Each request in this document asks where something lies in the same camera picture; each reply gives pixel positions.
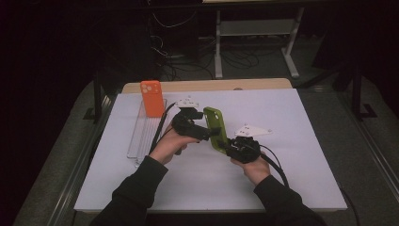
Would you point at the black metal stand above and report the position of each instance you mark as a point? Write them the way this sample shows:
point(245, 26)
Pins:
point(357, 94)
point(98, 100)

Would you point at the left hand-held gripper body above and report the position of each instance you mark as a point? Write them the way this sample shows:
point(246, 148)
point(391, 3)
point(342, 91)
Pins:
point(188, 127)

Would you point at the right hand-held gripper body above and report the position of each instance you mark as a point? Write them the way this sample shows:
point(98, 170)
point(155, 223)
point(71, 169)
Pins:
point(244, 150)

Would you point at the clear plastic rack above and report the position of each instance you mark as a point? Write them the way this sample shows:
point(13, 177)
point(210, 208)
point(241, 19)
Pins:
point(142, 138)

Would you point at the person's left hand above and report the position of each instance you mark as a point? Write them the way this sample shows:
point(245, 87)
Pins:
point(171, 146)

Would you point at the wooden table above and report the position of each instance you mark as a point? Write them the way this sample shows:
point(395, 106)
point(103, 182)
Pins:
point(219, 85)

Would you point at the orange phone case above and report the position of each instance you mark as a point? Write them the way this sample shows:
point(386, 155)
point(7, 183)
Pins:
point(152, 99)

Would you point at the person's right hand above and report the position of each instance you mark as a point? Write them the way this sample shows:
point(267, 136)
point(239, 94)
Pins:
point(255, 169)

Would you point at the white metal desk frame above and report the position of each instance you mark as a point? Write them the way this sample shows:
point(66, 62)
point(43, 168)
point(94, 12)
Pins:
point(257, 27)

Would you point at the aluminium rail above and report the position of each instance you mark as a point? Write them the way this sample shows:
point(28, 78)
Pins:
point(367, 138)
point(80, 163)

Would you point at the green cartoon phone case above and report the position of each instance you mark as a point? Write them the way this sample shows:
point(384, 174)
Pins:
point(218, 128)

